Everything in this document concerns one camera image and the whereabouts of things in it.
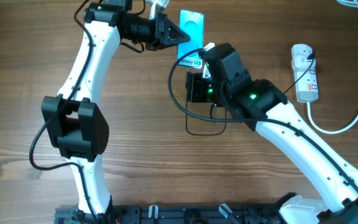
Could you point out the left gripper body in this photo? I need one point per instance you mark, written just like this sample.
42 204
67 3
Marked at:
160 22

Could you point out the white USB charger adapter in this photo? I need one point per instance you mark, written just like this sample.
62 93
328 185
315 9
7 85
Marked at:
300 63

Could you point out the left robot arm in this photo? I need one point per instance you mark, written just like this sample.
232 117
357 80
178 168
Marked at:
73 119

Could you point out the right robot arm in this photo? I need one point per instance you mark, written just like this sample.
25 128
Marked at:
266 110

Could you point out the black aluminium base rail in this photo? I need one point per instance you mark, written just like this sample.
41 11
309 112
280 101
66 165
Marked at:
256 213

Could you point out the white power strip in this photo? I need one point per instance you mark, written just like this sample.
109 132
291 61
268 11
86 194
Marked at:
306 85

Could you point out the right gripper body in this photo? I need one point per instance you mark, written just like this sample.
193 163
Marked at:
202 88

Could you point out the cyan Galaxy smartphone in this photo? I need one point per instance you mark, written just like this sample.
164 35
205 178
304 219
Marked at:
192 23

